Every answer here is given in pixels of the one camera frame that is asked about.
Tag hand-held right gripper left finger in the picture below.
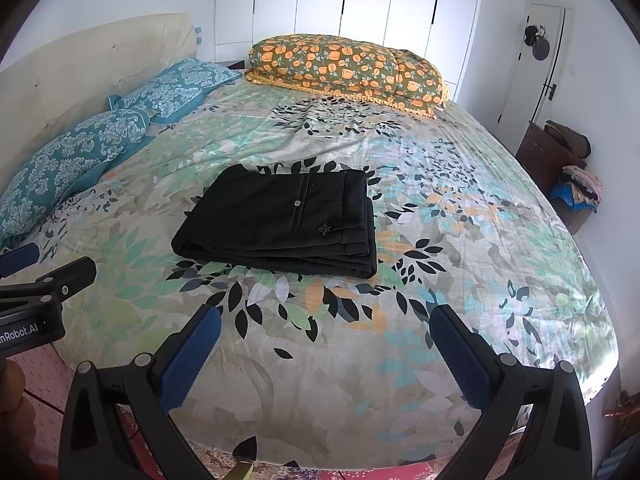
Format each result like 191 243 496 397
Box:
60 302 224 480

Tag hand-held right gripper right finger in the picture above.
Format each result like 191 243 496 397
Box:
429 304 594 480

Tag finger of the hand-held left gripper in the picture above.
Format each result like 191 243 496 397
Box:
0 242 41 279
0 256 98 307

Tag black pants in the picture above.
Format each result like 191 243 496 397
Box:
171 164 379 280

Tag person's left hand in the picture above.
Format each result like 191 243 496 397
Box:
0 360 26 432

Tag blue patterned pillow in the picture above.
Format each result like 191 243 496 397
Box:
107 57 244 126
0 108 151 249

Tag bed with floral sheet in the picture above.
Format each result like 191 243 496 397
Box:
0 80 621 466

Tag brown box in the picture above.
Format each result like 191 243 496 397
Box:
552 195 599 236

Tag cream padded headboard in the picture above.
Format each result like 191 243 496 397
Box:
0 12 197 196

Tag pile of clothes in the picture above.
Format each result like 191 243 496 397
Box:
551 164 602 214

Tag dark wooden cabinet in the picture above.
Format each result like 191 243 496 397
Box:
515 121 589 187

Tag brown bag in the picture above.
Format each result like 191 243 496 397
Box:
544 120 592 159

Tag white door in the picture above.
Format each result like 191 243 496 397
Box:
495 2 576 127

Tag orange floral pillow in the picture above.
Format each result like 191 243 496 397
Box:
244 34 451 120

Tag black hanging hat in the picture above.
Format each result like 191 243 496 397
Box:
522 24 551 61

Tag white wardrobe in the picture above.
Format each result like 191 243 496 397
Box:
215 0 484 89

